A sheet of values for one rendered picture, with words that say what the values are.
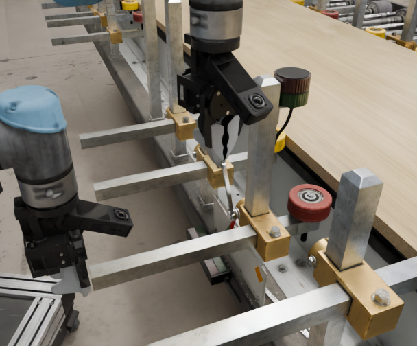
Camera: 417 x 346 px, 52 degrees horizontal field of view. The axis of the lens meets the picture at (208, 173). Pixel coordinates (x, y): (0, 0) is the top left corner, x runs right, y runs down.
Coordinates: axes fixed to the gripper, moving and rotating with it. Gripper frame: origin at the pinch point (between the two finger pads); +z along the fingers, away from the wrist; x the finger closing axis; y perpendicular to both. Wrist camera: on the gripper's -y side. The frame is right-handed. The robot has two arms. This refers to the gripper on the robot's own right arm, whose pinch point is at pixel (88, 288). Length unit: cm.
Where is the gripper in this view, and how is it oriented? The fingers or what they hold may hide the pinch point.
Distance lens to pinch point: 77.9
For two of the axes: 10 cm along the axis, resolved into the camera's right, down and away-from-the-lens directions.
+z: 0.0, 8.3, 5.5
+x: 3.6, 5.1, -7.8
